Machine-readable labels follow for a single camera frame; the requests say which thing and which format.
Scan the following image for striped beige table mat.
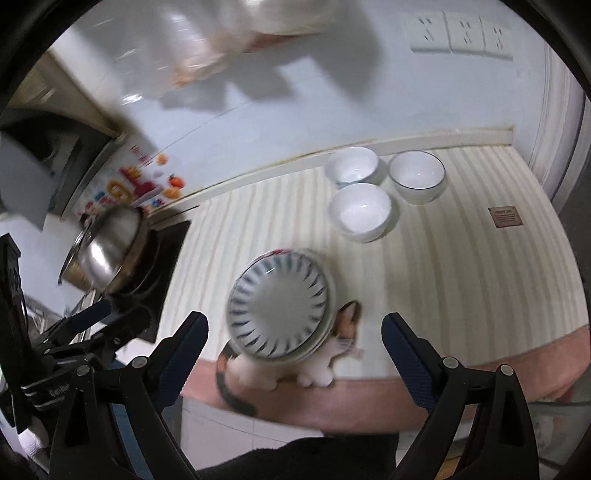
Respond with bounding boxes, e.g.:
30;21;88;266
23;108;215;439
158;146;589;379

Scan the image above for colourful fruit wall sticker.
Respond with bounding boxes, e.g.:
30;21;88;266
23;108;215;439
73;139;186;218

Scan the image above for black gas stove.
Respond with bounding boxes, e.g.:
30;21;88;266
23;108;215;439
109;221;190;343

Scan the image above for white bowl, coloured dots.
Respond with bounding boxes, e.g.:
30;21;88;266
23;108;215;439
324;146;380;188

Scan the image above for plain white bowl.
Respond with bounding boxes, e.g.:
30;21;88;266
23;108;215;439
327;183;393;243

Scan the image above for stainless steel pot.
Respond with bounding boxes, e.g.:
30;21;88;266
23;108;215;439
57;205;150;294

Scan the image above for brown label patch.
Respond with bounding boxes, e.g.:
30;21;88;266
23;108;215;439
489;206;524;229

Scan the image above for white plate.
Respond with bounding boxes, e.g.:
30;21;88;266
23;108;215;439
245;249;334;361
225;249;335;365

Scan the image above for white wall socket strip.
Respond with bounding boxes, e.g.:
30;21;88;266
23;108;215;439
402;11;513;60

